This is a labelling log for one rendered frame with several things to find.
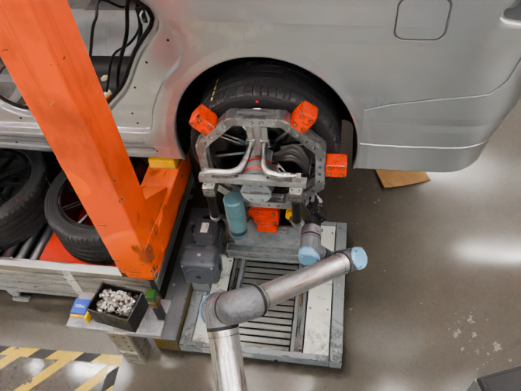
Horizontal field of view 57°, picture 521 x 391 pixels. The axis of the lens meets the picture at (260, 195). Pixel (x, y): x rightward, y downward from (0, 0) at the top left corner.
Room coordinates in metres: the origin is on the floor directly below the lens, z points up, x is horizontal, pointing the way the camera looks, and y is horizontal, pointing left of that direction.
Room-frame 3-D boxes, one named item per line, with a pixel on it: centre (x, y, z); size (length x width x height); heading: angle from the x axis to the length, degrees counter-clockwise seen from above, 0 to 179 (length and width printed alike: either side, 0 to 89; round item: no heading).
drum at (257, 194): (1.40, -0.01, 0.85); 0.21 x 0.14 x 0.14; 167
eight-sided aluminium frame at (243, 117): (1.47, -0.02, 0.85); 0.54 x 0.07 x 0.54; 77
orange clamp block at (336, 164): (1.40, -0.33, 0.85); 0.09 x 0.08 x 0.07; 77
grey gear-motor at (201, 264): (1.47, 0.30, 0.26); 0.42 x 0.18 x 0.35; 167
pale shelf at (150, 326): (1.05, 0.67, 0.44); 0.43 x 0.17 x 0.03; 77
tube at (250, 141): (1.37, 0.10, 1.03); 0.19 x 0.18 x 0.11; 167
